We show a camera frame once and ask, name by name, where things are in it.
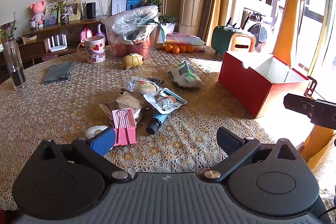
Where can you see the red apple in foam net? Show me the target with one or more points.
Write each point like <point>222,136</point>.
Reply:
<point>119,49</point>
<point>143,50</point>

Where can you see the washing machine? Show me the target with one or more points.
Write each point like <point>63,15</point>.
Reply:
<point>258,32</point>

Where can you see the white green snack packet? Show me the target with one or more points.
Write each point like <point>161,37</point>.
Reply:
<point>185,74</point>

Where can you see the white pouch blue print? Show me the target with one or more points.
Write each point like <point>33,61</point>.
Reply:
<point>165,102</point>

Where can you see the small ceramic cup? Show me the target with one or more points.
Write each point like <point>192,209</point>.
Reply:
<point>33,25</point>

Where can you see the green ribbon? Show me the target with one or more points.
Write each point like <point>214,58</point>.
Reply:
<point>160,31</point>

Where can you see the glass bottle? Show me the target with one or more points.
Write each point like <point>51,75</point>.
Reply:
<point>15,66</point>

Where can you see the yellow giraffe figure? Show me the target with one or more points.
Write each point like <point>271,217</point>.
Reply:
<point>288,16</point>

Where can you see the green pen holder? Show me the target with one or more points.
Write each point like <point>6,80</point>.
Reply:
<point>221,39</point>

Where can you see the white antenna router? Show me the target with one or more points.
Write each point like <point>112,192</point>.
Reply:
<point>58,44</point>

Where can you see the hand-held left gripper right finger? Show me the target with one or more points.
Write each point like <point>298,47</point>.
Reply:
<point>227,140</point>

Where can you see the clear plastic bucket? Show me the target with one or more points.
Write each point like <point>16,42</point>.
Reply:
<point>153,40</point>

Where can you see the photo frame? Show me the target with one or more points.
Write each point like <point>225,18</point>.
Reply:
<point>74,11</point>

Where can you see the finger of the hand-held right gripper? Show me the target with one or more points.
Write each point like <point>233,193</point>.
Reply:
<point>298,103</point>

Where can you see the small cardboard box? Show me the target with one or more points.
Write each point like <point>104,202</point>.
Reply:
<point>29,39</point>

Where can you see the pink strawberry mug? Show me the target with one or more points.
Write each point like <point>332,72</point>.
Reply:
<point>95,52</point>

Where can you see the makeup brush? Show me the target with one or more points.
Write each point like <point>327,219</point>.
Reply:
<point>246,19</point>

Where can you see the black speaker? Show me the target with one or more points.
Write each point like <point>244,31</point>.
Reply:
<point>91,10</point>

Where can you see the small dark bottle blue label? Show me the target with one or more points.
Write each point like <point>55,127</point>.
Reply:
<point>157,121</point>

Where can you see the pink toy lamp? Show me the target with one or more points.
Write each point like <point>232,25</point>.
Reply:
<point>86,35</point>

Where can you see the lace tablecloth desktop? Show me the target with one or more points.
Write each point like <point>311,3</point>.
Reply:
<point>210,119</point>

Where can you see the printed cloth bag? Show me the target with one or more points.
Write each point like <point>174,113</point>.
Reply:
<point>140,35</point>

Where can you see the pink pig doll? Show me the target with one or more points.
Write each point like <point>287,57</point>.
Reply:
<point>38,14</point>

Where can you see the small picture cards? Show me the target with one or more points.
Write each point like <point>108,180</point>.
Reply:
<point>51,16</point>

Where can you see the yellow bread-shaped toy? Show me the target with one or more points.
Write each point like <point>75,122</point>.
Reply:
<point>132,61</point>

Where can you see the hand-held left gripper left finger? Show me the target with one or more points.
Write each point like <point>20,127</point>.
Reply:
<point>101,141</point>

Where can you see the pink binder clip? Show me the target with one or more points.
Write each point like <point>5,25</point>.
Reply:
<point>124,127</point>

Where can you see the clear plastic bag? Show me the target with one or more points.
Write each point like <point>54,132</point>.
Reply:
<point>126,19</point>

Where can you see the white round case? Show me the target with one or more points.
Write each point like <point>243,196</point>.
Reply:
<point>93,131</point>

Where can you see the leafy plant white pot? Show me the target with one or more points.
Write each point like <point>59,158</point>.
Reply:
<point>168,24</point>

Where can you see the grass plant in vase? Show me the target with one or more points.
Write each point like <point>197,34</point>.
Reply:
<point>63,15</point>

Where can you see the packet of wooden sticks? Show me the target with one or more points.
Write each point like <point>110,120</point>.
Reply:
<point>128,106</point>

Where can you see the grey cloth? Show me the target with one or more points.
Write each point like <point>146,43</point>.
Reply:
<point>58,73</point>

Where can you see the red cardboard box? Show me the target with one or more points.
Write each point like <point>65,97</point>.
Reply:
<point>249,87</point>

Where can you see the wooden television cabinet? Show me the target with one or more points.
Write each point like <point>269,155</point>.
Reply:
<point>34,49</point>

